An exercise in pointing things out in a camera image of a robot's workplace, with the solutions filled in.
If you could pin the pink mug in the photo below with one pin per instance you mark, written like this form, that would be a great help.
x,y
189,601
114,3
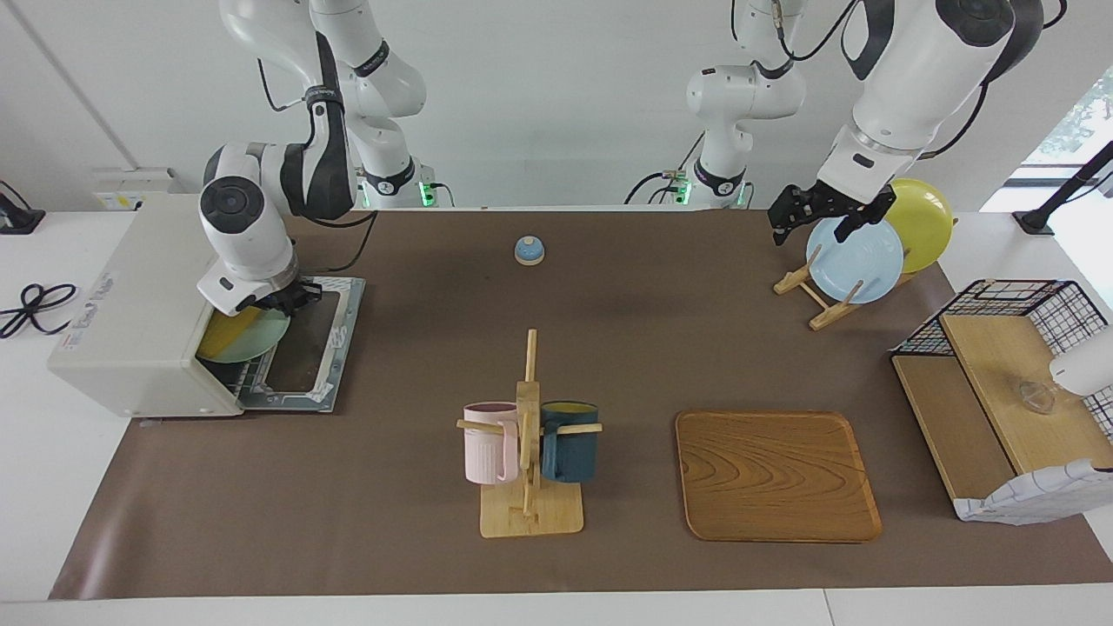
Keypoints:
x,y
487,448

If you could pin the white toaster oven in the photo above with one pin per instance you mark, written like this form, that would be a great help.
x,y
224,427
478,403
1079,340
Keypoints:
x,y
130,322

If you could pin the black clamp stand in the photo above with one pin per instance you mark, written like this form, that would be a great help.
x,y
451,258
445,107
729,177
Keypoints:
x,y
1035,222

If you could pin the dark blue mug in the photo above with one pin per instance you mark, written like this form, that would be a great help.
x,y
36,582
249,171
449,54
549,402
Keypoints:
x,y
572,452

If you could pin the white rounded device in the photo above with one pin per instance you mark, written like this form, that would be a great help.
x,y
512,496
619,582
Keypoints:
x,y
1087,365

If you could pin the wooden mug rack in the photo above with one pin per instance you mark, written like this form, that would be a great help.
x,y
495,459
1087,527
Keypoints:
x,y
529,517

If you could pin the white checked cloth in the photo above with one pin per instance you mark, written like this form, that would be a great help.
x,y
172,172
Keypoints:
x,y
1043,496

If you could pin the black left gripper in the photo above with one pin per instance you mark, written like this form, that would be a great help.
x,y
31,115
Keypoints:
x,y
826,202

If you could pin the brown wooden tray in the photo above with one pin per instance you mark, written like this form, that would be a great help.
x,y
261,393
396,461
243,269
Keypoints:
x,y
774,478

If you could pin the yellow corn cob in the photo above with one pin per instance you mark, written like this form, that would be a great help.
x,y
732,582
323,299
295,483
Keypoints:
x,y
224,335

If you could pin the small clear glass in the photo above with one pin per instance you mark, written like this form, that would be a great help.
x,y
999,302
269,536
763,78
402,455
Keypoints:
x,y
1035,397

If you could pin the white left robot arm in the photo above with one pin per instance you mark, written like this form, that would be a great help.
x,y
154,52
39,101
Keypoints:
x,y
913,78

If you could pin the light blue plate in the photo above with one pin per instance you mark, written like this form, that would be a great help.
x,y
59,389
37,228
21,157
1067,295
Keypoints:
x,y
861,265

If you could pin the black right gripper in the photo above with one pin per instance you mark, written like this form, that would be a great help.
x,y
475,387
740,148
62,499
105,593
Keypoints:
x,y
291,296

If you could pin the pale green plate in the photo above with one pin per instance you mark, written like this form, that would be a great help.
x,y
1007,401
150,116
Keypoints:
x,y
265,343

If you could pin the wooden plate rack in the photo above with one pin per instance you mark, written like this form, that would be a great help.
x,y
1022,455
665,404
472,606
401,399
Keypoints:
x,y
826,315

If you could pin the small blue service bell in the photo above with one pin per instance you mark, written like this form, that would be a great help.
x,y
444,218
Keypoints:
x,y
529,252

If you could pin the yellow plate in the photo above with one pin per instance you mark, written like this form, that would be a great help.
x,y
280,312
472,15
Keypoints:
x,y
926,222

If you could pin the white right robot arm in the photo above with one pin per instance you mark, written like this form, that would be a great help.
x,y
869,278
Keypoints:
x,y
330,156

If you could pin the brown table mat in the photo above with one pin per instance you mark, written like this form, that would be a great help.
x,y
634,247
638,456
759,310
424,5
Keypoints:
x,y
609,348

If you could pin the black desk clamp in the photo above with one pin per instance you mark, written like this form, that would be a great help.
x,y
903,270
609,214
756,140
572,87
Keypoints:
x,y
17,219

